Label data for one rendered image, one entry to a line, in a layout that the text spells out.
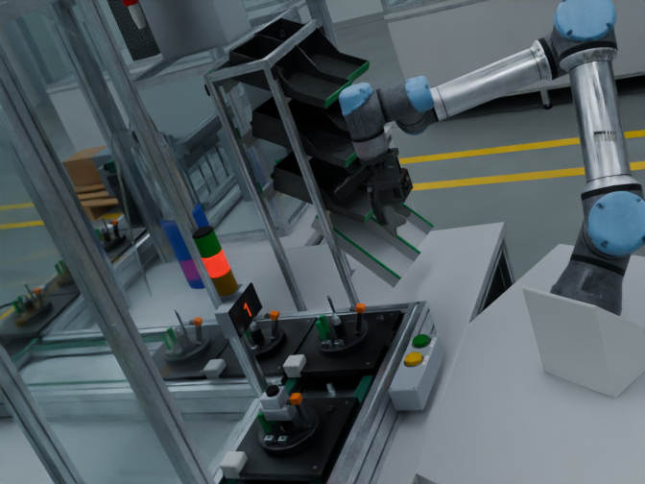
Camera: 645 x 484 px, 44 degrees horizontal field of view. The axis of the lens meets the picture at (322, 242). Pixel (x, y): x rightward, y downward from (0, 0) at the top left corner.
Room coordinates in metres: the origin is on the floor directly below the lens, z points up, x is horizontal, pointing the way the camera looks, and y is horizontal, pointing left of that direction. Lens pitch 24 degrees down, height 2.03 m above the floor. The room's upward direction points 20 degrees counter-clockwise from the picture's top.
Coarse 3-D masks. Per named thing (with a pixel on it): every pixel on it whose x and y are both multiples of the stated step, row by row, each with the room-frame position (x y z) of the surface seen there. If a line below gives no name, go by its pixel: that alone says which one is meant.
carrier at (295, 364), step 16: (320, 320) 1.79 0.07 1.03; (336, 320) 1.75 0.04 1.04; (352, 320) 1.80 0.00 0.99; (368, 320) 1.81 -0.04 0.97; (384, 320) 1.78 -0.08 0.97; (400, 320) 1.78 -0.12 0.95; (320, 336) 1.77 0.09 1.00; (336, 336) 1.75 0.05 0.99; (352, 336) 1.73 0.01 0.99; (368, 336) 1.72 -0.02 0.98; (384, 336) 1.71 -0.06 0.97; (304, 352) 1.77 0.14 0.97; (320, 352) 1.73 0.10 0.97; (336, 352) 1.69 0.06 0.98; (352, 352) 1.69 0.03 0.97; (368, 352) 1.66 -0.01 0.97; (384, 352) 1.66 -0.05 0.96; (288, 368) 1.71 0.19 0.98; (304, 368) 1.70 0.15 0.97; (320, 368) 1.68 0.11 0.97; (336, 368) 1.65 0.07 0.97; (352, 368) 1.62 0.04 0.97; (368, 368) 1.60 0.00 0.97
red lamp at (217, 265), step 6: (222, 252) 1.65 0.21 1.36; (204, 258) 1.64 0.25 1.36; (210, 258) 1.63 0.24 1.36; (216, 258) 1.63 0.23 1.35; (222, 258) 1.64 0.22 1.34; (204, 264) 1.64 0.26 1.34; (210, 264) 1.63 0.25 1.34; (216, 264) 1.63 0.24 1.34; (222, 264) 1.63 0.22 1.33; (228, 264) 1.66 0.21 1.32; (210, 270) 1.64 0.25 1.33; (216, 270) 1.63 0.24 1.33; (222, 270) 1.63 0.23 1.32; (228, 270) 1.64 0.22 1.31; (210, 276) 1.64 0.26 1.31; (216, 276) 1.63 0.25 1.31
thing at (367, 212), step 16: (288, 160) 2.10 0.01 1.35; (320, 160) 2.11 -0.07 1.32; (288, 176) 2.02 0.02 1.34; (320, 176) 2.11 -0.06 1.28; (336, 176) 2.08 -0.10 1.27; (288, 192) 2.03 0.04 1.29; (304, 192) 2.00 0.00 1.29; (352, 192) 2.03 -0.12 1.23; (336, 208) 1.95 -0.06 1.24; (352, 208) 1.96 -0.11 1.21; (368, 208) 1.96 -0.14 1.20
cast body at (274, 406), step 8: (264, 392) 1.48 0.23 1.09; (272, 392) 1.45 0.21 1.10; (280, 392) 1.46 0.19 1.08; (264, 400) 1.46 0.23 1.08; (272, 400) 1.45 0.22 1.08; (280, 400) 1.45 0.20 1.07; (264, 408) 1.46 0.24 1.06; (272, 408) 1.45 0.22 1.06; (280, 408) 1.44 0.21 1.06; (288, 408) 1.44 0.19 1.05; (296, 408) 1.46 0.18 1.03; (264, 416) 1.47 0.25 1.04; (272, 416) 1.45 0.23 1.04; (280, 416) 1.44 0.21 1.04; (288, 416) 1.43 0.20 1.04
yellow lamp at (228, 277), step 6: (222, 276) 1.63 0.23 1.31; (228, 276) 1.64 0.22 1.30; (216, 282) 1.63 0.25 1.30; (222, 282) 1.63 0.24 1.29; (228, 282) 1.63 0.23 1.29; (234, 282) 1.64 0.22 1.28; (216, 288) 1.64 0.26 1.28; (222, 288) 1.63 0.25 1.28; (228, 288) 1.63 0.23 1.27; (234, 288) 1.64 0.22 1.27; (222, 294) 1.63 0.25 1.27; (228, 294) 1.63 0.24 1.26
